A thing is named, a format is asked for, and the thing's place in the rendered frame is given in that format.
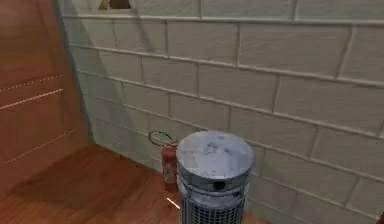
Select grey round lidded bin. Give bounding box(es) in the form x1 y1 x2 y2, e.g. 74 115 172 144
175 130 255 224

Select red fire extinguisher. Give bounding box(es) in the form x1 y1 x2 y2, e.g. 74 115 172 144
147 130 180 185

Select framed wall picture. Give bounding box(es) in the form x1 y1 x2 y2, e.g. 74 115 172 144
98 0 133 11

